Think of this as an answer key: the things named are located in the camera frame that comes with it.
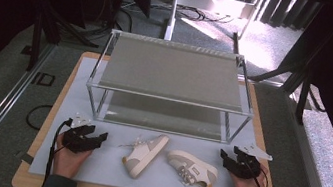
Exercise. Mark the person's left hand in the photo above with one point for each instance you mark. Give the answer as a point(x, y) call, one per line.
point(69, 162)

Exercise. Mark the black tripod stand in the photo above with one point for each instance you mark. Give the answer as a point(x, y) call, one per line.
point(303, 95)
point(35, 39)

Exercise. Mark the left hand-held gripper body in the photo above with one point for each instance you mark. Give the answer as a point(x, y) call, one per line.
point(77, 141)

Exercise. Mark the white metal stand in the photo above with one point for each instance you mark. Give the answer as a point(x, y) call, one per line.
point(174, 7)

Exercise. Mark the metal two-tier shoe rack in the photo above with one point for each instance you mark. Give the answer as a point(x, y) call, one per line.
point(174, 73)

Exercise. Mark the beige grey sneaker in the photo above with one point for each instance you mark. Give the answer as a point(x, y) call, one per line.
point(144, 156)
point(191, 168)

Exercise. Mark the black floor socket frame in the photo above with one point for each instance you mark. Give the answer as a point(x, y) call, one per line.
point(34, 78)

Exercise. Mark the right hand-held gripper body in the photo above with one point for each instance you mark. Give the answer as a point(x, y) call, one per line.
point(249, 167)

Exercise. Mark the white table mat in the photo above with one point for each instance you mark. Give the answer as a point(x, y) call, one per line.
point(102, 164)

